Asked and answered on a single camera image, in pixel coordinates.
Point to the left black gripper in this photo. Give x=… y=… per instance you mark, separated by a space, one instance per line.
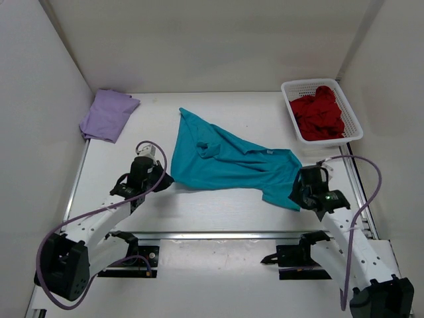
x=159 y=177

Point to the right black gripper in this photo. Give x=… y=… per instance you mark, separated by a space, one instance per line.
x=301 y=191

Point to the teal t shirt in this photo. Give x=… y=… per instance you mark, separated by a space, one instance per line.
x=207 y=157

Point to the purple t shirt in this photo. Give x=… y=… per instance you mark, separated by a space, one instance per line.
x=107 y=115

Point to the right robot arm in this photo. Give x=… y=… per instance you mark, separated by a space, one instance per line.
x=371 y=288

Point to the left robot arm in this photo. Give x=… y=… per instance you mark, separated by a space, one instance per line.
x=68 y=261

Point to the white plastic basket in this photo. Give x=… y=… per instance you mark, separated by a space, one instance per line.
x=295 y=89

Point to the red t shirt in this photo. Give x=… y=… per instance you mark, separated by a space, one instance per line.
x=318 y=116

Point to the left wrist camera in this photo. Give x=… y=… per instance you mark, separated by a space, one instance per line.
x=147 y=151

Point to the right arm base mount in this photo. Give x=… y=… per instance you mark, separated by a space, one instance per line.
x=294 y=260

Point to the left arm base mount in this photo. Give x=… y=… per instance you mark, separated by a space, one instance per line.
x=140 y=261

